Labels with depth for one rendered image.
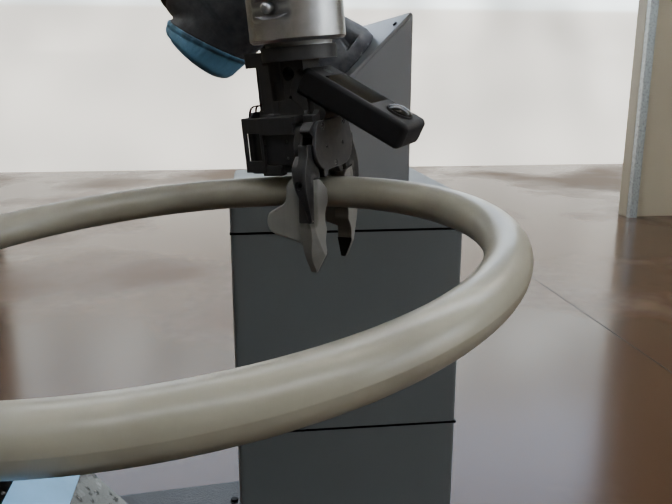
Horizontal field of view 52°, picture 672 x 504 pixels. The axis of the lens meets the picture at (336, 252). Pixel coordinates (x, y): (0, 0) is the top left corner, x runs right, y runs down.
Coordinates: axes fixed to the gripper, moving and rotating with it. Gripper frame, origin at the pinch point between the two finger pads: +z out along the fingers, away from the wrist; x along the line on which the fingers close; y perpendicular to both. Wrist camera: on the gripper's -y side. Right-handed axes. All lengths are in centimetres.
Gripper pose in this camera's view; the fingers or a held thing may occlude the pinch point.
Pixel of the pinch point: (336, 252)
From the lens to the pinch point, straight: 69.2
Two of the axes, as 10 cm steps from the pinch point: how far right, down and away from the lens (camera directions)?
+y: -8.7, -0.6, 4.8
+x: -4.8, 2.8, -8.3
